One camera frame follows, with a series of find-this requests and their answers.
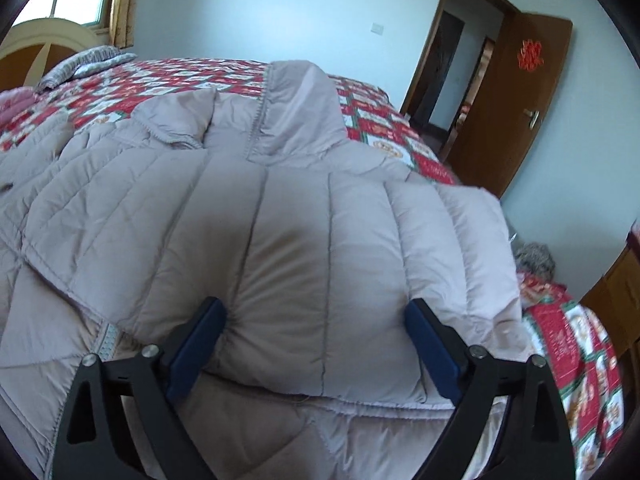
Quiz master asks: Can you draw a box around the brown wooden door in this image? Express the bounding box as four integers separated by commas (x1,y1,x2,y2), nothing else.
439,10,574,199

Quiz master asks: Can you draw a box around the yellow curtain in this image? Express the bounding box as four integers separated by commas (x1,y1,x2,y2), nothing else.
108,0,144,54

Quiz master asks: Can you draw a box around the pale pink quilted down coat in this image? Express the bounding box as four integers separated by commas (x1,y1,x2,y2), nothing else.
0,60,532,480

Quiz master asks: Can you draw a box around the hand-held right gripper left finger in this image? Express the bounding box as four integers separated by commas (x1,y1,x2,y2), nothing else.
56,296,228,480

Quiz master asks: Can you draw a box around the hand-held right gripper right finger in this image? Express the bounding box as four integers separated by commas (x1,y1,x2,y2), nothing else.
403,298,577,480

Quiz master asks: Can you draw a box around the grey knitted cloth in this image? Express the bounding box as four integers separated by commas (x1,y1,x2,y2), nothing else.
512,242,557,279

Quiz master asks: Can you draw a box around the pink cloth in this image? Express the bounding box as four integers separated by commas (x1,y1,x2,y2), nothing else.
0,87,37,127

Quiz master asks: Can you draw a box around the wooden cabinet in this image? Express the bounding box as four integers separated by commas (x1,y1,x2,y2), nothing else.
579,225,640,363

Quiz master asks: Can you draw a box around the grey patterned pillow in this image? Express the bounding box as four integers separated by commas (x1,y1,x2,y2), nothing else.
36,45,139,92

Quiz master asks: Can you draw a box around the red paper door decoration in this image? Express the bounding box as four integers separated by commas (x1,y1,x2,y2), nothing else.
517,38,545,72

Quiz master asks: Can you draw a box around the dark hallway door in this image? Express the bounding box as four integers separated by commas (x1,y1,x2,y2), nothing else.
414,10,467,127

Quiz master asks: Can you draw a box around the cream wooden headboard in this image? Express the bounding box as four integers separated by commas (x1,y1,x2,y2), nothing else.
0,17,109,94

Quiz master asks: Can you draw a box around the red printed blanket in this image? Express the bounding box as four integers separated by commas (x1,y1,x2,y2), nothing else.
0,57,626,480

